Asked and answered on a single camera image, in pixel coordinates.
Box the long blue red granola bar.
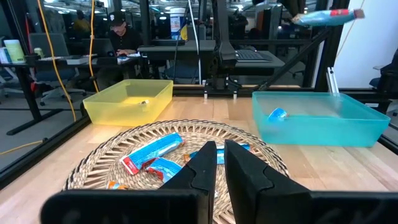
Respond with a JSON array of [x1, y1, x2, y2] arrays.
[[119, 132, 186, 176]]

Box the white blue wipes tub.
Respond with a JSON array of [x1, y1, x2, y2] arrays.
[[169, 7, 188, 42]]

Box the dark grey desk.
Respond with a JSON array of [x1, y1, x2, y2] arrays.
[[137, 39, 285, 79]]

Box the black laptop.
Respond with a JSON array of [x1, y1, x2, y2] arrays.
[[81, 37, 116, 59]]

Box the white hanging cable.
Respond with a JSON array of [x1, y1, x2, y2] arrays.
[[187, 0, 203, 85]]

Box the round woven straw mat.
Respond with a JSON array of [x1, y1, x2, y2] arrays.
[[62, 119, 290, 224]]

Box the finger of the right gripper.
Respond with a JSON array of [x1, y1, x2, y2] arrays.
[[295, 0, 311, 15], [280, 0, 299, 17]]

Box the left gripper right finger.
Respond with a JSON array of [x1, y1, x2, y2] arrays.
[[224, 139, 398, 224]]

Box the black office desk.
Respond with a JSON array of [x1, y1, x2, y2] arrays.
[[0, 54, 144, 136]]

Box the yellow hanging cable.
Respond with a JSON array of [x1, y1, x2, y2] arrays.
[[36, 0, 78, 123], [88, 0, 101, 94]]

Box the person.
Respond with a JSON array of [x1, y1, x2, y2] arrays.
[[73, 9, 92, 34], [96, 11, 145, 91]]

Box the yellow floor cable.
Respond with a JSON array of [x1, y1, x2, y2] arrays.
[[0, 139, 45, 156]]

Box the small granola bar wrapper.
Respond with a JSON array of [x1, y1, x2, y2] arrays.
[[106, 180, 130, 191]]

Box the blue orange granola bar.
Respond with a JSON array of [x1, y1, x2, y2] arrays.
[[183, 143, 251, 166]]

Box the yellow plastic bin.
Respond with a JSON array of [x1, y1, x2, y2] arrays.
[[82, 78, 174, 127]]

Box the blue granola bar red label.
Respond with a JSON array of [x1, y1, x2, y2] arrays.
[[291, 8, 366, 27]]

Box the pale green canister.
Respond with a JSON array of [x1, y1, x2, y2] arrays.
[[3, 39, 27, 64]]

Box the white metal bracket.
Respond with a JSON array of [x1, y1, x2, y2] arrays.
[[325, 66, 340, 95]]

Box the black keyboard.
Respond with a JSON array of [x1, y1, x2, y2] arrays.
[[234, 49, 272, 63]]

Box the grey office chair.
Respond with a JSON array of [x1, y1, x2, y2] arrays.
[[28, 32, 88, 107]]

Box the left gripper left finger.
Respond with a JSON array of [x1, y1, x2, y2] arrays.
[[40, 141, 218, 224]]

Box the dark office chair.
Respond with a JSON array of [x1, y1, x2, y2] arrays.
[[369, 47, 398, 95]]

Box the teal plastic bin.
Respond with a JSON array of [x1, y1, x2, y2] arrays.
[[251, 90, 391, 148]]

